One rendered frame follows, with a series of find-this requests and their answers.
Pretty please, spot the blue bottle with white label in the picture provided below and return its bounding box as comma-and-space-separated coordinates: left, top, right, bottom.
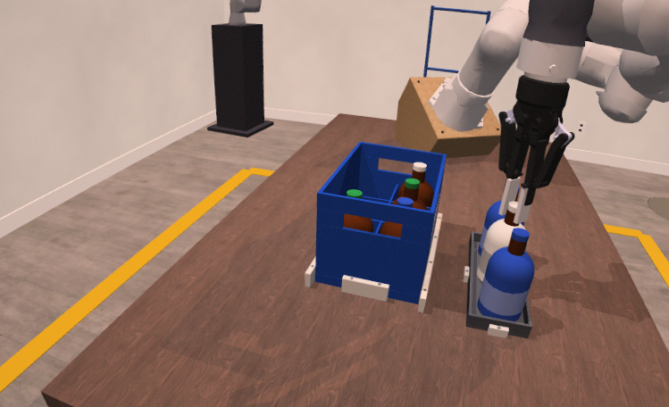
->
478, 201, 505, 255

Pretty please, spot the white bottle with grey label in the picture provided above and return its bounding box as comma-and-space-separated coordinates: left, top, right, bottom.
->
477, 202, 526, 282

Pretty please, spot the blue crate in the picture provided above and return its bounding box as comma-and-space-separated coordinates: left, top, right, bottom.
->
315, 142, 447, 304

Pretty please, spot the blue bottle with light blue label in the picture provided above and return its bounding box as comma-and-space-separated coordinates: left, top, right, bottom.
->
477, 228, 535, 321

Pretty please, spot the brown bottle with white cap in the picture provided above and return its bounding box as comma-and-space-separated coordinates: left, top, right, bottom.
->
397, 162, 434, 208

